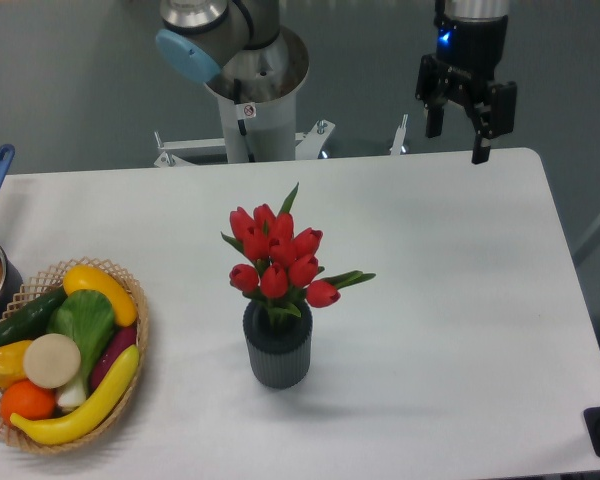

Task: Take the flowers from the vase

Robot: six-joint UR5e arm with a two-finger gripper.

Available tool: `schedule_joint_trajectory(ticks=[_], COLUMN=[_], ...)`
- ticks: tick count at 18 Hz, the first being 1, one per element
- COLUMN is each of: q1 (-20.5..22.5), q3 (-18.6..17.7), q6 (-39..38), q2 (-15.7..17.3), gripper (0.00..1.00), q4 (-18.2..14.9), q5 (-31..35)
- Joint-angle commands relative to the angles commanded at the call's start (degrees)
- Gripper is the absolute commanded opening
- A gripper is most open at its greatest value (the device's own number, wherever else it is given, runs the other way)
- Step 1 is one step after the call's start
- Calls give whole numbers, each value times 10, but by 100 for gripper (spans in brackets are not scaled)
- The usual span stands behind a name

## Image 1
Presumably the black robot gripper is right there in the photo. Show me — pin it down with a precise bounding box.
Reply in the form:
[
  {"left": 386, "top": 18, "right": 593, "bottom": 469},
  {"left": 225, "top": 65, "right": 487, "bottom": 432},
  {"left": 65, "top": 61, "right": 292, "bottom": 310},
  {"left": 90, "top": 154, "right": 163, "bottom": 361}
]
[{"left": 415, "top": 13, "right": 518, "bottom": 165}]

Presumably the yellow squash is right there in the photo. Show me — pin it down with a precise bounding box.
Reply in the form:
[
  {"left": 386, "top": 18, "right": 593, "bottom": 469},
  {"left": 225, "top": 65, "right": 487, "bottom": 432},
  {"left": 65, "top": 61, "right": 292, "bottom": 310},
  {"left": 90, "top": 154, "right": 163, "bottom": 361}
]
[{"left": 63, "top": 264, "right": 138, "bottom": 327}]

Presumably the beige round slice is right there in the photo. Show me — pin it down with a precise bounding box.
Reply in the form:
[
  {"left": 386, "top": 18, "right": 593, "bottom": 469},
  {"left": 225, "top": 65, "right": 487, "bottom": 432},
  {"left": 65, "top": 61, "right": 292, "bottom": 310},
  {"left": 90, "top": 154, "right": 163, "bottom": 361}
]
[{"left": 23, "top": 333, "right": 81, "bottom": 389}]

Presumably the yellow bell pepper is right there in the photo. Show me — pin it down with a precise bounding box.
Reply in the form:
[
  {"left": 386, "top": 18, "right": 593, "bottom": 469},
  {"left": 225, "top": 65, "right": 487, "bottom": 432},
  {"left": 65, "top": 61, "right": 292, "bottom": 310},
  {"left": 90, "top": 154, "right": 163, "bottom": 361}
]
[{"left": 0, "top": 340, "right": 33, "bottom": 390}]

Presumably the white metal robot stand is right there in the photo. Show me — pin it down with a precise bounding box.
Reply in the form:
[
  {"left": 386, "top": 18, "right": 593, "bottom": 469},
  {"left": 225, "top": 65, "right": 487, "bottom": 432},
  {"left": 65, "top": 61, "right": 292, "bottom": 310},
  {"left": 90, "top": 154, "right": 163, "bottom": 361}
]
[{"left": 153, "top": 79, "right": 410, "bottom": 169}]

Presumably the green bok choy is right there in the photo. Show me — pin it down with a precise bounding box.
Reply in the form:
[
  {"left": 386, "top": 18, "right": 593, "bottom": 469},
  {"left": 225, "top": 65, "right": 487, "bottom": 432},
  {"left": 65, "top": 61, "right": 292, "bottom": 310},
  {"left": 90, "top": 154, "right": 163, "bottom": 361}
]
[{"left": 47, "top": 290, "right": 115, "bottom": 413}]

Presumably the yellow banana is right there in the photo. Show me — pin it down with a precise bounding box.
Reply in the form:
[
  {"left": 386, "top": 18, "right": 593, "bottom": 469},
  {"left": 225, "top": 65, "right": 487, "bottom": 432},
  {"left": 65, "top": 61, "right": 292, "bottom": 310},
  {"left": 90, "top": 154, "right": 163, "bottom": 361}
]
[{"left": 10, "top": 345, "right": 140, "bottom": 446}]

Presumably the green cucumber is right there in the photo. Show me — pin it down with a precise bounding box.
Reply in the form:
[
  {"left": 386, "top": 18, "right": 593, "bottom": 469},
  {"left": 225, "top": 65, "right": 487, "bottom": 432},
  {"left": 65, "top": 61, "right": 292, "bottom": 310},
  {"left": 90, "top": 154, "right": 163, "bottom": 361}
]
[{"left": 0, "top": 288, "right": 67, "bottom": 347}]

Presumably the dark grey ribbed vase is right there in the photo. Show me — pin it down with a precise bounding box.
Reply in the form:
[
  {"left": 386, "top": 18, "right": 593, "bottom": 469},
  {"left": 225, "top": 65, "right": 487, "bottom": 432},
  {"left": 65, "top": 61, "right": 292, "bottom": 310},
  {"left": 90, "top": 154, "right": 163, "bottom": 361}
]
[{"left": 243, "top": 301, "right": 313, "bottom": 389}]

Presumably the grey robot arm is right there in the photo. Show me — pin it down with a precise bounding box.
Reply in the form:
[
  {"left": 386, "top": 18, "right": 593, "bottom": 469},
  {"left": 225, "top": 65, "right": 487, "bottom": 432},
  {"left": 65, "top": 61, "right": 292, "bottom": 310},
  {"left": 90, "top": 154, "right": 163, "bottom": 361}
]
[{"left": 155, "top": 1, "right": 517, "bottom": 164}]

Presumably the orange fruit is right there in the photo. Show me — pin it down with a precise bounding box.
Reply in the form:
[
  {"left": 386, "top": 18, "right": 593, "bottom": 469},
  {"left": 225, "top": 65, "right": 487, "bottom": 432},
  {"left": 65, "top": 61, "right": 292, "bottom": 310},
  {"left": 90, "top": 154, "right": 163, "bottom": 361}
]
[{"left": 0, "top": 380, "right": 56, "bottom": 426}]

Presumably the purple eggplant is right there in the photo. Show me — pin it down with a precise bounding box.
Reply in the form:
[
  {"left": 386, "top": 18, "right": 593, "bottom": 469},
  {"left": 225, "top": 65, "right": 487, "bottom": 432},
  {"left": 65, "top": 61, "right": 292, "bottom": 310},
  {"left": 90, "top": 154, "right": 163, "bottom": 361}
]
[{"left": 89, "top": 325, "right": 137, "bottom": 391}]

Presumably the red tulip bouquet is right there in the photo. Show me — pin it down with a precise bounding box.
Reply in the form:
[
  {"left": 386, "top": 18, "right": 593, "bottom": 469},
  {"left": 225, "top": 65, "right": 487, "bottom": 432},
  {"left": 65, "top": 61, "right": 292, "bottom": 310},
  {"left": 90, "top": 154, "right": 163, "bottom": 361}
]
[{"left": 221, "top": 187, "right": 375, "bottom": 331}]

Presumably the woven wicker basket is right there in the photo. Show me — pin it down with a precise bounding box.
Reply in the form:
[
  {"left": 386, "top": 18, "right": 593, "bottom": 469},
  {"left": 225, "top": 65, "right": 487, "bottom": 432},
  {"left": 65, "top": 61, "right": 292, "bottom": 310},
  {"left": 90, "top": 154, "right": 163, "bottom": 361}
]
[{"left": 0, "top": 257, "right": 149, "bottom": 455}]

